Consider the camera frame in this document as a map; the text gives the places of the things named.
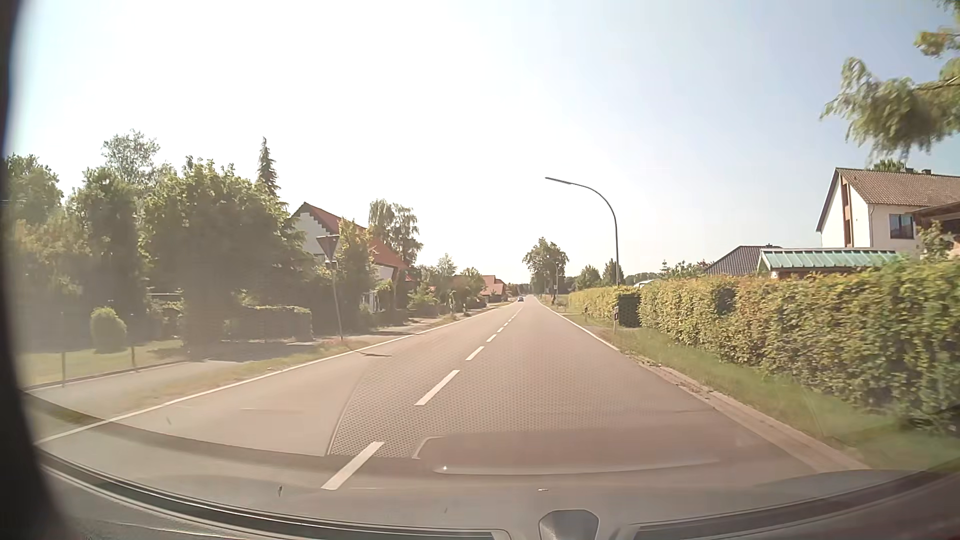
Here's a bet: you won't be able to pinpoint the white gabled house red roof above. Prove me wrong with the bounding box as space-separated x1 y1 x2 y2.
291 201 412 312

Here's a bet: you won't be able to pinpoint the car's own bonnet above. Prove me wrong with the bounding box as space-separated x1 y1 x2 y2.
30 468 960 540

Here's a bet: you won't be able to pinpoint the grey asphalt road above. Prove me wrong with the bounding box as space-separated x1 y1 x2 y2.
33 295 826 492

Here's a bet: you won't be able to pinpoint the low building green roof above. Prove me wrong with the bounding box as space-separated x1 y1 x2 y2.
756 248 912 279

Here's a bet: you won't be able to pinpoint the grass verge beside hedge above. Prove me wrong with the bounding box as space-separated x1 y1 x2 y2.
551 300 960 474

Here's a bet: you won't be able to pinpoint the white house brown tiled roof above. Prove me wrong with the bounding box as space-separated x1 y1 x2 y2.
816 167 960 260

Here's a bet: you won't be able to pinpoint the grass lawn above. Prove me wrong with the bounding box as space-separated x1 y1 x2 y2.
16 337 189 388

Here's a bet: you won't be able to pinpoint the overhanging tree branches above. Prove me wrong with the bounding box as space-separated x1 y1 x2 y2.
820 0 960 162

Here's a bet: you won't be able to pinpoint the dark trimmed hedge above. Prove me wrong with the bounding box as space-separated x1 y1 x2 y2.
225 304 314 343

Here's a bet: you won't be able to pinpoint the road sign on post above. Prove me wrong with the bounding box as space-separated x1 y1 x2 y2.
315 234 345 342

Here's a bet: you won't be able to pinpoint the group of trees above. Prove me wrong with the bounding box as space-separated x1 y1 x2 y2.
522 237 627 295

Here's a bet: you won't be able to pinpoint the red roofed houses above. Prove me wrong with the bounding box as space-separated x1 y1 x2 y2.
450 274 511 305

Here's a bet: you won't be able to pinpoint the curved grey lamp post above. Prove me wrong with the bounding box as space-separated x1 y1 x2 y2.
545 177 621 288

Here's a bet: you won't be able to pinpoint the dark roofed building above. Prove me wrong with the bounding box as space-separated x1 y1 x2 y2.
703 245 781 277

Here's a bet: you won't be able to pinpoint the long green hedge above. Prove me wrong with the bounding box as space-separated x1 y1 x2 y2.
567 258 960 432

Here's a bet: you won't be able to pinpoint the round trimmed bush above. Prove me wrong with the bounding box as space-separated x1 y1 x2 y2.
90 306 129 354

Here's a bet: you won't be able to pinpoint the road markings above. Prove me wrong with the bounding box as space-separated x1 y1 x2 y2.
33 297 624 492

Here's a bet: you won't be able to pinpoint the row of trees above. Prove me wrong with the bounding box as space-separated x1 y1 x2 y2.
3 129 489 354

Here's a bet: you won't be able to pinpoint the grey paved footpath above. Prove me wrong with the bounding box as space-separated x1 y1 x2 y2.
22 309 489 414

